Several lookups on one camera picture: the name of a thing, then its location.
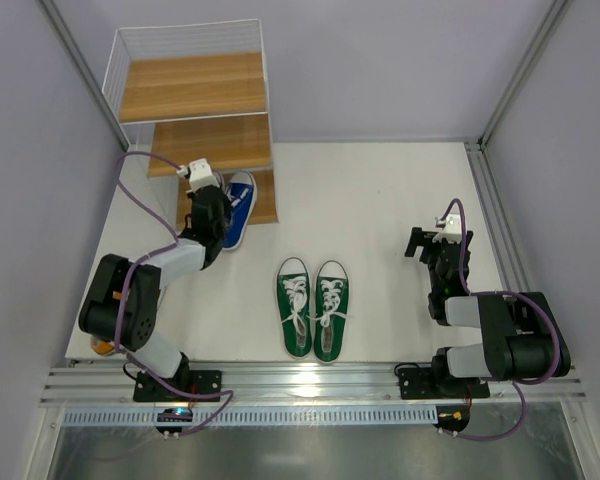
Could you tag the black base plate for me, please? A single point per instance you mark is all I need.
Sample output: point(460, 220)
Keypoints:
point(424, 382)
point(188, 386)

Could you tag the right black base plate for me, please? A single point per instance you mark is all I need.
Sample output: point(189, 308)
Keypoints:
point(424, 382)

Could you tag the left orange sneaker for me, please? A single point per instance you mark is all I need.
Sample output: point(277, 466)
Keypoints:
point(102, 347)

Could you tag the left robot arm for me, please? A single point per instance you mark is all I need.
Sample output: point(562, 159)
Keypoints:
point(121, 303)

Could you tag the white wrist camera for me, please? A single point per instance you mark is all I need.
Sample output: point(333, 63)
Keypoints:
point(450, 229)
point(198, 174)

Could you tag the aluminium frame post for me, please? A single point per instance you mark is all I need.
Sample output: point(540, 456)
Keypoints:
point(63, 33)
point(534, 51)

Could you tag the right aluminium frame post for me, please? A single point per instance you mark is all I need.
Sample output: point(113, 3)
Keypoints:
point(534, 51)

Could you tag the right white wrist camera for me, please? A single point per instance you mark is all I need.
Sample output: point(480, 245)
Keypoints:
point(450, 229)

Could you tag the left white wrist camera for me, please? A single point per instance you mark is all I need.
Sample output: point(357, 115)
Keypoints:
point(198, 174)

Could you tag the aluminium front rail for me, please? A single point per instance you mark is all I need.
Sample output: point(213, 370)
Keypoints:
point(102, 382)

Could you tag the left green sneaker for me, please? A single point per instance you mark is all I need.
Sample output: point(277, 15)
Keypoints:
point(293, 294)

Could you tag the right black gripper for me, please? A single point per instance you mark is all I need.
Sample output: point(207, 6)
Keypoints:
point(431, 245)

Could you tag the grey slotted cable duct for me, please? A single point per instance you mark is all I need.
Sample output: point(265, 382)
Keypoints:
point(243, 416)

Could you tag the left aluminium frame post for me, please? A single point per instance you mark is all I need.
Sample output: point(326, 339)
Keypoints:
point(63, 33)

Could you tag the right green sneaker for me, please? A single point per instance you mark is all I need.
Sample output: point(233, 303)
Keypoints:
point(332, 300)

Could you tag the white wire wooden shoe shelf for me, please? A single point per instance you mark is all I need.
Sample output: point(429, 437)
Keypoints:
point(197, 91)

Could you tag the right aluminium frame rail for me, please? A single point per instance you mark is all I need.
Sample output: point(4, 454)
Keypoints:
point(509, 260)

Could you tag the green sneaker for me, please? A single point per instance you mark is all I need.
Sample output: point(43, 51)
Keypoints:
point(332, 300)
point(293, 294)

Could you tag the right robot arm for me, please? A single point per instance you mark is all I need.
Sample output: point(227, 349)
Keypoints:
point(520, 339)

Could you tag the blue sneaker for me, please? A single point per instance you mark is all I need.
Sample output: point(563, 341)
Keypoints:
point(220, 180)
point(242, 193)

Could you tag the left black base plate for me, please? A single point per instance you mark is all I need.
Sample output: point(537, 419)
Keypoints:
point(188, 386)

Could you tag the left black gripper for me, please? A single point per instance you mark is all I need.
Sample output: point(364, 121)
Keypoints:
point(212, 198)

